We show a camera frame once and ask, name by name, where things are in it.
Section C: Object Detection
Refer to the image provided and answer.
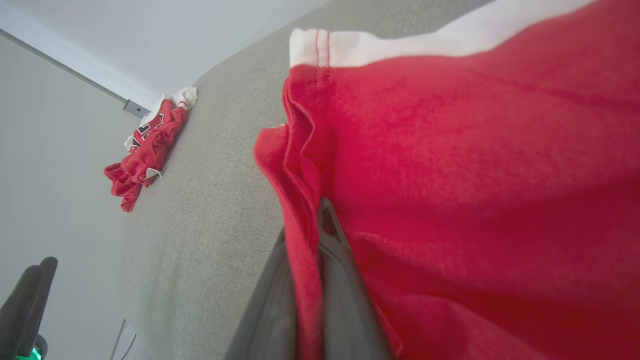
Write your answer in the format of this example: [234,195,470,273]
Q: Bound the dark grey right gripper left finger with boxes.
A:
[225,229,301,360]

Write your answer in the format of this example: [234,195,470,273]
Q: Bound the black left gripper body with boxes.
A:
[19,335,49,360]

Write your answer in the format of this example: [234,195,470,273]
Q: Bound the red shorts with white band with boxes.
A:
[253,0,640,360]

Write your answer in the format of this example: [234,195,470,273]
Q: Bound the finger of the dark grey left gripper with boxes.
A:
[0,256,59,360]

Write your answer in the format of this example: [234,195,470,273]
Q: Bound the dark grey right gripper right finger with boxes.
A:
[317,197,396,360]

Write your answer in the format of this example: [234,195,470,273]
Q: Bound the grey fabric sofa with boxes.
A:
[117,0,496,360]

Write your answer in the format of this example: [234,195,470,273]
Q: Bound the red Bulls basketball jersey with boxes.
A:
[104,86,199,213]

